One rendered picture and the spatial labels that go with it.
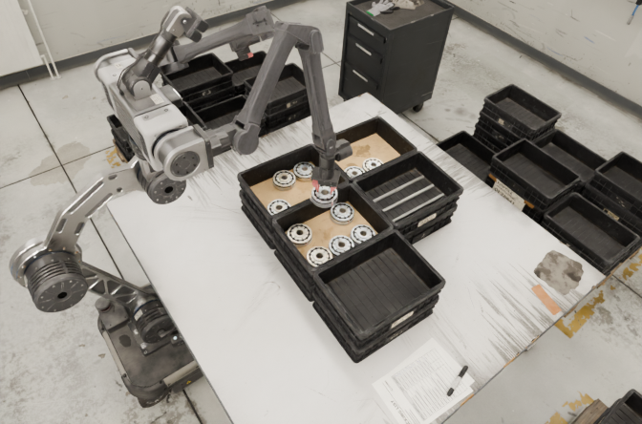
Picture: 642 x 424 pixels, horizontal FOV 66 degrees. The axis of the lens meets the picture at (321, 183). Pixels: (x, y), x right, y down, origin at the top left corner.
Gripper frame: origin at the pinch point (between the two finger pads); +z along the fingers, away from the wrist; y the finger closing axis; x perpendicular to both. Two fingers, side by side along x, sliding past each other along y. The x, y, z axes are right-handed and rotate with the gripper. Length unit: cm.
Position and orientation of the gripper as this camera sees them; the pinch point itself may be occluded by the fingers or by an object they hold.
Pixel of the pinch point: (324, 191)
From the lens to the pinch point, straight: 191.7
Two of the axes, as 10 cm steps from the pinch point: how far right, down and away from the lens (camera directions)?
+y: -9.8, -1.8, 1.1
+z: -0.5, 6.9, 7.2
